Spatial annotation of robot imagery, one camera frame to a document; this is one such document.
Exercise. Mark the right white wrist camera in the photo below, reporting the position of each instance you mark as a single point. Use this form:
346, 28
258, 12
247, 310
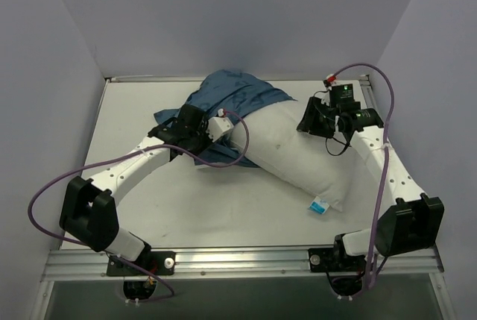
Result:
329, 81

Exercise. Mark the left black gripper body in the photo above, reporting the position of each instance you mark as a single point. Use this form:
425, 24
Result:
197, 122

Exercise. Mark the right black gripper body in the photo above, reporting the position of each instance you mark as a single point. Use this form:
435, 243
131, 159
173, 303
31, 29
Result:
311, 117

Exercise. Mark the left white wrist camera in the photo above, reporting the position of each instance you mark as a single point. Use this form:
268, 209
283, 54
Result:
219, 126

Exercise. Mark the white pillow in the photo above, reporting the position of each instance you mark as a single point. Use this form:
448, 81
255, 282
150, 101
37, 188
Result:
302, 160

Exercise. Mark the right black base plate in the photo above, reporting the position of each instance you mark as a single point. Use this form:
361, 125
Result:
323, 260

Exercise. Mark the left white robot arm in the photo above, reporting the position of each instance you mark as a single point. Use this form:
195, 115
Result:
89, 208

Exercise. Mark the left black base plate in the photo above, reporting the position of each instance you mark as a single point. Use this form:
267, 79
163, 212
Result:
156, 262

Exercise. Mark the blue white pillow tag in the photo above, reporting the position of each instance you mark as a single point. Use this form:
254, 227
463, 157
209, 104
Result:
318, 206

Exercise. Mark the aluminium front rail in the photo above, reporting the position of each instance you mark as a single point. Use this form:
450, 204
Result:
225, 263

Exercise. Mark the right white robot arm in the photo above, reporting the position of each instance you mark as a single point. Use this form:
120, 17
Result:
405, 218

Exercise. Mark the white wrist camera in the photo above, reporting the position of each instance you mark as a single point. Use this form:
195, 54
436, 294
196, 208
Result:
329, 81
219, 126

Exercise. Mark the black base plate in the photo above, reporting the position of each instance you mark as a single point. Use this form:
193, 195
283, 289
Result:
156, 262
323, 260

